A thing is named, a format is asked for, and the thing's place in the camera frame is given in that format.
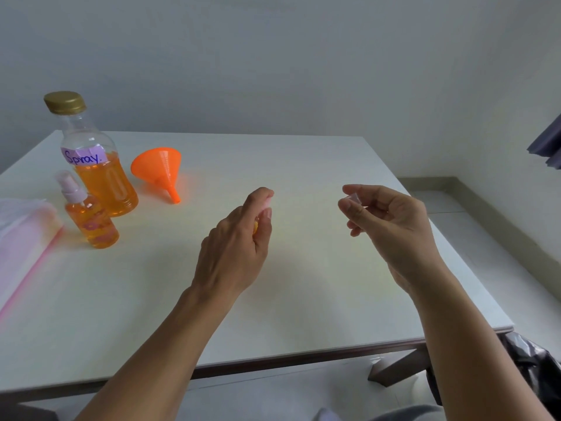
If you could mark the orange plastic funnel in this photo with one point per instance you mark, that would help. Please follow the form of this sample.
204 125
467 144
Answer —
157 166

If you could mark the grey skirting board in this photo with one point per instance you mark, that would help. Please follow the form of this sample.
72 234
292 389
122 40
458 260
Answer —
504 232

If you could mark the person's grey trousers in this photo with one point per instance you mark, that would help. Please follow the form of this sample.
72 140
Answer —
407 414

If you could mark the large clear bottle orange liquid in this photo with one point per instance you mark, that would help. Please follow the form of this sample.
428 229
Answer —
103 184

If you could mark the person's right hand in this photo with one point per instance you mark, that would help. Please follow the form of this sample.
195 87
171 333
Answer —
401 232

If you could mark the grey table leg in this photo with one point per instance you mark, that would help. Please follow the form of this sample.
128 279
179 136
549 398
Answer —
401 366

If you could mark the person's left hand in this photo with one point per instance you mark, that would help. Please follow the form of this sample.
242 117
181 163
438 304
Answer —
228 254

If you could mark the person's left forearm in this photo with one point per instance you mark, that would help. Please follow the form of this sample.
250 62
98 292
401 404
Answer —
162 359

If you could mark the person's left thumb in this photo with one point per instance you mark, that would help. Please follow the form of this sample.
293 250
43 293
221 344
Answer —
264 234

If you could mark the person's right thumb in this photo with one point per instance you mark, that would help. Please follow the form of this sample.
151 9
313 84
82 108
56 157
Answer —
357 219

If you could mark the purple paper label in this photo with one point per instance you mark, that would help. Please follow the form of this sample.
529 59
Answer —
83 156

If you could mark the mini spray bottle orange liquid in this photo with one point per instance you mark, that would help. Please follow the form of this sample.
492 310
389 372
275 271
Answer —
255 226

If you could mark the dark grey curtain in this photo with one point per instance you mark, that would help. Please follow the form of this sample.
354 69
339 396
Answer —
548 142

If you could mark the person's right forearm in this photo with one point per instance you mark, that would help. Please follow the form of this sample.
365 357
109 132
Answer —
464 359

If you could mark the stack of pink-edged plastic bags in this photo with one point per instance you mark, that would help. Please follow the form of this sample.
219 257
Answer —
22 241

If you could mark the gold bottle cap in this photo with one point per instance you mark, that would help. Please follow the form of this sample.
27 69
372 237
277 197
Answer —
65 102

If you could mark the pink-top spray bottle orange liquid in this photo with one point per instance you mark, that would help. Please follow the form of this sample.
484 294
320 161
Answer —
92 221

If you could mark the clear plastic cap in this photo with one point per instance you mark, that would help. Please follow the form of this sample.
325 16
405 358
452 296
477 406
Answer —
354 198

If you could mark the black plastic bag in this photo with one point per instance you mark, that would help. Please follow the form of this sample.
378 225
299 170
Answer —
537 368

